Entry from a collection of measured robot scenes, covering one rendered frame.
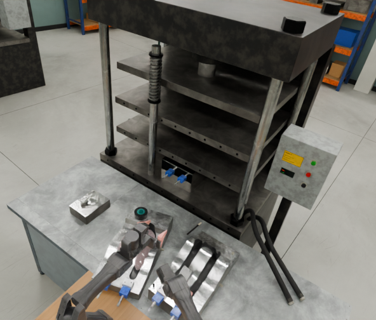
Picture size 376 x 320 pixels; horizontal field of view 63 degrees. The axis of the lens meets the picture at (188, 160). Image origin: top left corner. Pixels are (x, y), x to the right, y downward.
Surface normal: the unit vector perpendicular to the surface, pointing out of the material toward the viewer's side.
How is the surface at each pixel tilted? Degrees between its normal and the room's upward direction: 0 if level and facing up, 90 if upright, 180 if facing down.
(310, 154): 90
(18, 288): 0
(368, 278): 0
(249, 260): 0
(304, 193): 90
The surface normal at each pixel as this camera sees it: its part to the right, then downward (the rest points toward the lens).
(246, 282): 0.11, -0.79
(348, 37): -0.62, 0.41
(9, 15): 0.77, 0.44
